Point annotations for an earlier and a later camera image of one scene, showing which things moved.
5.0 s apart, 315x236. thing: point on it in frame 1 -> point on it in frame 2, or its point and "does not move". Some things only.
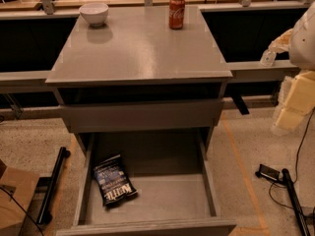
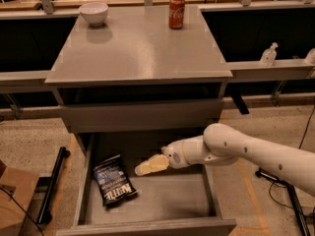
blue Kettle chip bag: (113, 180) does not move
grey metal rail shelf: (238, 72) does not move
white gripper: (304, 43) -> (173, 154)
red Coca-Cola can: (176, 10) does not move
